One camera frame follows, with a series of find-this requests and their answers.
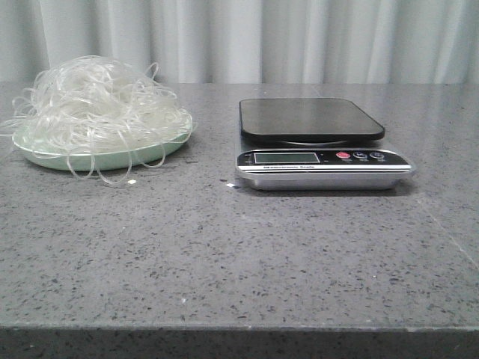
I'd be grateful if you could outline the translucent white vermicelli bundle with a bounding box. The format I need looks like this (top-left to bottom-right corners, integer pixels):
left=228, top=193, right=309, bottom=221
left=1, top=55, right=195, bottom=185

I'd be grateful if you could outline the black silver kitchen scale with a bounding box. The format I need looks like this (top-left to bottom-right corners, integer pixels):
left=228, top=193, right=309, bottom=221
left=236, top=98, right=415, bottom=191

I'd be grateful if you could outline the light green round plate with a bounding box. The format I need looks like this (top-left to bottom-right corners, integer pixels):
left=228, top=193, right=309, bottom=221
left=13, top=117, right=194, bottom=171

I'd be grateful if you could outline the white pleated curtain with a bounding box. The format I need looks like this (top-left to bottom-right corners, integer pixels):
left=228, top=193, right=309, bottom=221
left=1, top=1, right=478, bottom=84

